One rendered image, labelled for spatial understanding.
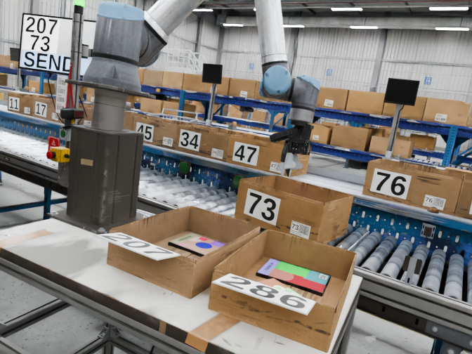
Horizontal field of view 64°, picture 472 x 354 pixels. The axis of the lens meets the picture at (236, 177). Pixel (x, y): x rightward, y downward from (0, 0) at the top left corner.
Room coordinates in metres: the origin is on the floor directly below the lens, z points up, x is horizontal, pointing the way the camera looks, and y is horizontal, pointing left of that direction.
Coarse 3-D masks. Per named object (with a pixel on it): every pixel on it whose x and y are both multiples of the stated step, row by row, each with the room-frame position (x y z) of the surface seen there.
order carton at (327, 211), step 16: (272, 176) 1.76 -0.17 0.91; (240, 192) 1.55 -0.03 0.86; (272, 192) 1.46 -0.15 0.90; (288, 192) 1.74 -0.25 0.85; (304, 192) 1.69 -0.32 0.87; (320, 192) 1.65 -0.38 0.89; (336, 192) 1.60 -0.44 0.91; (240, 208) 1.54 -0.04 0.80; (288, 208) 1.41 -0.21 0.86; (304, 208) 1.37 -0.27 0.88; (320, 208) 1.33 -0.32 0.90; (336, 208) 1.42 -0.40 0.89; (256, 224) 1.49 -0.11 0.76; (288, 224) 1.40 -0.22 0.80; (304, 224) 1.36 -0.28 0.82; (320, 224) 1.33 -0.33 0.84; (336, 224) 1.45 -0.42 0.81; (320, 240) 1.35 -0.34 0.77
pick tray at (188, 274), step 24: (168, 216) 1.19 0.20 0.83; (192, 216) 1.29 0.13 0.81; (216, 216) 1.25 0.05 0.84; (144, 240) 1.09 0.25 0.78; (168, 240) 1.17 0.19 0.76; (216, 240) 1.23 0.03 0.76; (240, 240) 1.04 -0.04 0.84; (120, 264) 0.94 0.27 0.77; (144, 264) 0.90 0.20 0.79; (168, 264) 0.87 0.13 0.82; (192, 264) 0.84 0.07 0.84; (216, 264) 0.93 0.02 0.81; (168, 288) 0.87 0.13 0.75; (192, 288) 0.84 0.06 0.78
